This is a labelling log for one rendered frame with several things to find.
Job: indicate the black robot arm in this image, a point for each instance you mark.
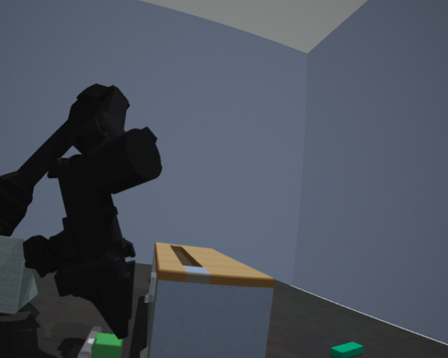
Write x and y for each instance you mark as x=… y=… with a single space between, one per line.
x=111 y=161

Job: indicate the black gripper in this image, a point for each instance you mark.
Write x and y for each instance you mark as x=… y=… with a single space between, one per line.
x=101 y=275

